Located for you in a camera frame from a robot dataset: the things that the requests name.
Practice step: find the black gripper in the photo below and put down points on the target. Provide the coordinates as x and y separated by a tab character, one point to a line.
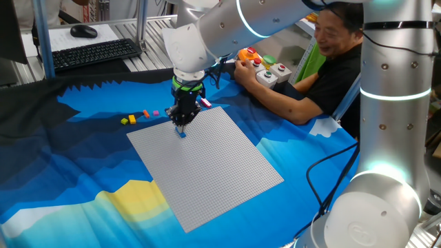
187	100

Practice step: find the blue Lego brick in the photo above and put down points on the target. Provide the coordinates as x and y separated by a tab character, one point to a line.
181	134

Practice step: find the yellow Lego brick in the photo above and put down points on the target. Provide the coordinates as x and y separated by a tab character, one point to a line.
132	119

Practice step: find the green mushroom button yellow base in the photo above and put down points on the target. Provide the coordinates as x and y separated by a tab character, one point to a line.
268	60

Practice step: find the person's right forearm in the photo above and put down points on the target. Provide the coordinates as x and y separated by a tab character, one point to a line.
305	84

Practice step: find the person's left forearm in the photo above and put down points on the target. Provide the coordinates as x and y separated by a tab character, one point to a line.
280	103

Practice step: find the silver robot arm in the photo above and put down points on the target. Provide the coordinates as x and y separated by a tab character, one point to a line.
392	137

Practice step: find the magenta square Lego brick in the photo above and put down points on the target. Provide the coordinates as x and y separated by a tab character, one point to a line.
156	113

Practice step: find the red Lego brick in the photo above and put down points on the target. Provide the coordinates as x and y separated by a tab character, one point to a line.
206	102

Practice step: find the orange Lego brick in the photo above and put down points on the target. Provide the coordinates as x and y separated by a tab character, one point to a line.
146	114

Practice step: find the lime small Lego brick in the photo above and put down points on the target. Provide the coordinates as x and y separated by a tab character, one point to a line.
124	121

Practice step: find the grey Lego baseplate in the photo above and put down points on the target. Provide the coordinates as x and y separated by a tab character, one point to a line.
206	172

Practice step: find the person's left hand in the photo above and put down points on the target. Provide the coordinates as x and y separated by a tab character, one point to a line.
245	74

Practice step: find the orange emergency stop box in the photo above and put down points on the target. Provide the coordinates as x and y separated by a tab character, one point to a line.
245	56

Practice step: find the blue landscape print cloth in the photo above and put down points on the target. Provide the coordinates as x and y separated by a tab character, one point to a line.
86	165

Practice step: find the black computer keyboard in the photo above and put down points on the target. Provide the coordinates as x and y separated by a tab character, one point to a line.
93	53

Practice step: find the black computer mouse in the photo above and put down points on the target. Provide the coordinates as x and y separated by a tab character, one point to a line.
83	31

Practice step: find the red white striped pole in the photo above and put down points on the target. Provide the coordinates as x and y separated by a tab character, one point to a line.
89	10

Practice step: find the white paper under mouse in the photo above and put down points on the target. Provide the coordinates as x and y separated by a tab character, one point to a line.
62	41

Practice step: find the person in black shirt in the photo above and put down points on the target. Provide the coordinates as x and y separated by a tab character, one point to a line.
336	79

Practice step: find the person in white shirt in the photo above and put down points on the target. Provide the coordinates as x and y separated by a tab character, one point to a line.
34	10

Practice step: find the black computer monitor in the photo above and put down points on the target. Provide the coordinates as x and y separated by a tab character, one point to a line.
12	31

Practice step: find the white green-button switch box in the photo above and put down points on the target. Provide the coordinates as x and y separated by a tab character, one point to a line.
267	80

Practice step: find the silver aluminium frame post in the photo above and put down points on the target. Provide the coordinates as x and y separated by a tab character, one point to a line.
142	24

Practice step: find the white perforated shelf frame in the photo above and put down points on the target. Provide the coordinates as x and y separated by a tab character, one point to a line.
307	48

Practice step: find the blue aluminium frame post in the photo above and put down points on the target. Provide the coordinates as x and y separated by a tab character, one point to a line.
43	38

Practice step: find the bluish aluminium frame post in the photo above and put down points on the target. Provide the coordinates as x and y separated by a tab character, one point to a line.
344	101

